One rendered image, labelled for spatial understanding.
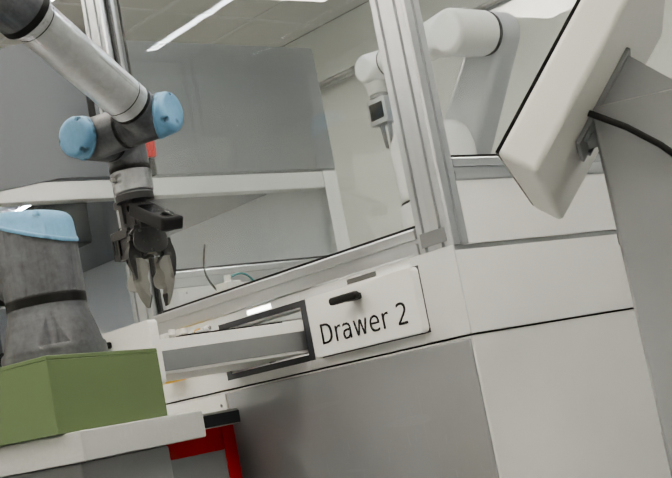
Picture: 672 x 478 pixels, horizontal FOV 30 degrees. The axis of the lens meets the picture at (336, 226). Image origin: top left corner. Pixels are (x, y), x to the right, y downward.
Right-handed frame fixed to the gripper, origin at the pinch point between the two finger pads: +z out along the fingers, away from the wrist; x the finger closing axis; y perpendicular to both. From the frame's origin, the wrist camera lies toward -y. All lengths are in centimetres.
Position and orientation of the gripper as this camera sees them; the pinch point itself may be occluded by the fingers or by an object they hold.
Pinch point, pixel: (159, 298)
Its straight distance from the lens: 230.3
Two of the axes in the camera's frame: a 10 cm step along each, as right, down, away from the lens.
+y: -6.1, 2.2, 7.6
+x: -7.7, 0.7, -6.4
